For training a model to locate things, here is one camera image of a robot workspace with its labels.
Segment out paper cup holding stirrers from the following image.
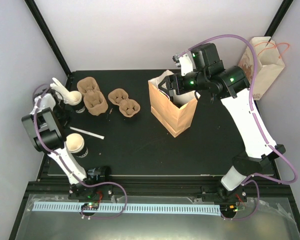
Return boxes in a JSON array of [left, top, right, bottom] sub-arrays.
[[65, 90, 86, 114]]

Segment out black aluminium frame rail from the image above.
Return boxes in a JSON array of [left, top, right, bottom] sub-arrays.
[[24, 176, 294, 201]]

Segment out small green circuit board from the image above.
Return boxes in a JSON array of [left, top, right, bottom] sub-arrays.
[[81, 202, 99, 211]]

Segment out white printed paper bag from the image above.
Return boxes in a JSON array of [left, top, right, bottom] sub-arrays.
[[250, 36, 290, 101]]

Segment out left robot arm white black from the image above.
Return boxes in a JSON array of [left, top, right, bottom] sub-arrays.
[[21, 89, 110, 201]]

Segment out left black corner post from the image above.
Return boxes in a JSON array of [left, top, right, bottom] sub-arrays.
[[24, 0, 72, 76]]

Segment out stacked brown pulp cup carriers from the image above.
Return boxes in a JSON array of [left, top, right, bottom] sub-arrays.
[[77, 76, 109, 116]]

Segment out bundle of white wrapped straws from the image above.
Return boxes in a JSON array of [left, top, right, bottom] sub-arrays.
[[50, 77, 75, 102]]

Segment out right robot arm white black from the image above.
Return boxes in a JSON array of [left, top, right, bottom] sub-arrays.
[[157, 43, 286, 202]]

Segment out black corner post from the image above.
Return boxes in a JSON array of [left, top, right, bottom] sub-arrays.
[[24, 0, 72, 76], [264, 0, 294, 38]]

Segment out white wrapped straw on table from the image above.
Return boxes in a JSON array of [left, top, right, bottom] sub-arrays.
[[69, 126, 105, 140]]

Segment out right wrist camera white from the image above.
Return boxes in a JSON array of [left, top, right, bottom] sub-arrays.
[[172, 53, 193, 77]]

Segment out brown paper bag white handles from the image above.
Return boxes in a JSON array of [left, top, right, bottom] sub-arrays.
[[148, 70, 198, 138]]

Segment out light blue cable duct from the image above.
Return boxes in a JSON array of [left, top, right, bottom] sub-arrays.
[[32, 201, 221, 217]]

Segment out right black corner post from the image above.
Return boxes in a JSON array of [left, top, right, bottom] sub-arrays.
[[264, 0, 294, 38]]

